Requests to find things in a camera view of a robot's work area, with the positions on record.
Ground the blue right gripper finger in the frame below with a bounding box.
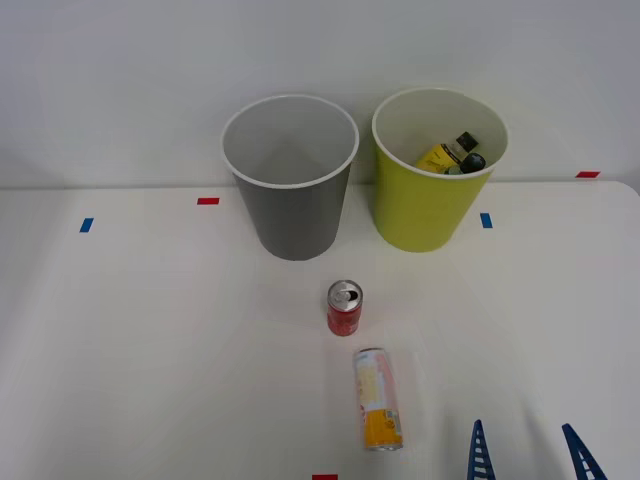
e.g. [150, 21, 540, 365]
[560, 423, 609, 480]
[466, 418, 496, 480]

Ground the yellow label bottle black cap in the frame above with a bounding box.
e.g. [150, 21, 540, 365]
[415, 131, 477, 174]

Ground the tall white and yellow can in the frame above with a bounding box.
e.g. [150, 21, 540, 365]
[352, 347, 404, 453]

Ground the small red drink can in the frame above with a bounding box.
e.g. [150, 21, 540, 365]
[327, 279, 363, 337]

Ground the yellow-green plastic waste bin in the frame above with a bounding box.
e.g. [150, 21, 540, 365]
[370, 87, 510, 253]

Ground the small dark-capped plastic bottle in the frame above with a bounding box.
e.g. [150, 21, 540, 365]
[442, 152, 487, 176]

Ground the grey plastic waste bin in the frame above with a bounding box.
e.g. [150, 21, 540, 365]
[221, 94, 360, 262]

